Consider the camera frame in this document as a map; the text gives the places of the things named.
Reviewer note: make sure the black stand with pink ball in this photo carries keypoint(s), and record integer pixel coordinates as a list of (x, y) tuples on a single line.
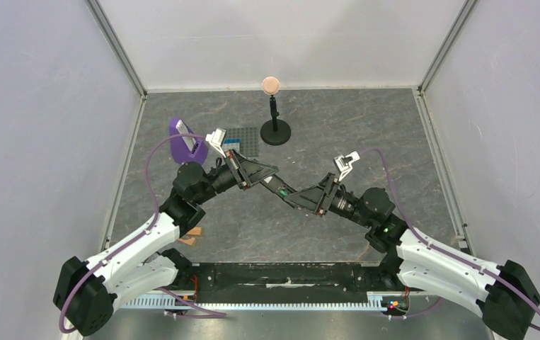
[(274, 132)]

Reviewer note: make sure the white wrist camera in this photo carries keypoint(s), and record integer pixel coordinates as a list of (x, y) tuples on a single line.
[(344, 164), (215, 140)]

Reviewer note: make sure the purple metronome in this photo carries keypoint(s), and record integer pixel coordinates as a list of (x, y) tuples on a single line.
[(186, 148)]

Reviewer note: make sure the black base frame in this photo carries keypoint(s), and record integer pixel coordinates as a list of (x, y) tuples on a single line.
[(285, 282)]

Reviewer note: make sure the grey lego baseplate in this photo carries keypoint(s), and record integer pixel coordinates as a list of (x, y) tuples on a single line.
[(249, 137)]

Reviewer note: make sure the white cable duct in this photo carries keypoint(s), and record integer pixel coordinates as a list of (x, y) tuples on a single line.
[(164, 301)]

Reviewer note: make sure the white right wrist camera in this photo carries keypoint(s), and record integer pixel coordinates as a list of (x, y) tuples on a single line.
[(344, 164)]

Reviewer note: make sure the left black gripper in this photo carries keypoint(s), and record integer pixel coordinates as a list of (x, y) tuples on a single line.
[(249, 171)]

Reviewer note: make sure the orange wooden arch block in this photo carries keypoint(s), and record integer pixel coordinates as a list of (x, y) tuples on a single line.
[(190, 241)]

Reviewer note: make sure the blue white lego bricks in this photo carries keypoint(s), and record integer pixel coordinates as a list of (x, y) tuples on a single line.
[(231, 144)]

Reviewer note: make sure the black remote control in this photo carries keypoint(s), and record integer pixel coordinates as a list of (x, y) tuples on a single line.
[(274, 183)]

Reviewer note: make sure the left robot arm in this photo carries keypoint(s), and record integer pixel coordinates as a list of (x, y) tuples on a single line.
[(89, 291)]

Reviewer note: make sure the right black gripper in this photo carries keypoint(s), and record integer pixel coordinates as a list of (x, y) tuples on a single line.
[(326, 197)]

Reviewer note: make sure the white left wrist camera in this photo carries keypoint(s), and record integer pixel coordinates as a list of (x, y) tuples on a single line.
[(215, 140)]

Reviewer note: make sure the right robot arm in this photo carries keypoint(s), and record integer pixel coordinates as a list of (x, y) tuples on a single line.
[(503, 296)]

